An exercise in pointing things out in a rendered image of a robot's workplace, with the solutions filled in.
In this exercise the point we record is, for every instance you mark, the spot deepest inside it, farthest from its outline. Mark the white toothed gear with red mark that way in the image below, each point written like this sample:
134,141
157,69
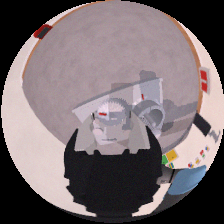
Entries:
106,110

